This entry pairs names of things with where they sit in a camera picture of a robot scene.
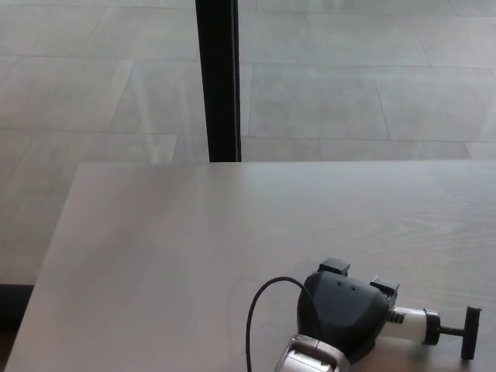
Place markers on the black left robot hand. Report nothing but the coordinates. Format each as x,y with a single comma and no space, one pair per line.
341,310

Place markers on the white Franklin air pump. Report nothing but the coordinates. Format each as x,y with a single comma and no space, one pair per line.
414,322

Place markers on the black vertical post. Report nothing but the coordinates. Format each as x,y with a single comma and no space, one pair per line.
219,77

